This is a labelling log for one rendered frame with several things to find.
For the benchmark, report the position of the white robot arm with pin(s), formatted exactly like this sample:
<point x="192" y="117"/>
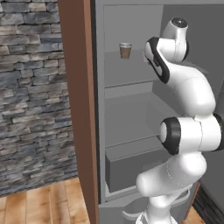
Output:
<point x="189" y="87"/>

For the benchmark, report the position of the grey open fridge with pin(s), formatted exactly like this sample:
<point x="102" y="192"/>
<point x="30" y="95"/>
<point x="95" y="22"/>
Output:
<point x="128" y="116"/>

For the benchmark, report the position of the grey fridge drawer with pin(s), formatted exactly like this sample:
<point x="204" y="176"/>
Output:
<point x="128" y="169"/>

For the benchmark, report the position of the brown wooden cabinet panel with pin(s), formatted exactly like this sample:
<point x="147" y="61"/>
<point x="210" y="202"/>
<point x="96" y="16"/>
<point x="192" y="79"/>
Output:
<point x="78" y="102"/>

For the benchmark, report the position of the brown drink cup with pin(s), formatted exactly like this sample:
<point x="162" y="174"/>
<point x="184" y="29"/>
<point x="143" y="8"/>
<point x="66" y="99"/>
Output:
<point x="125" y="51"/>

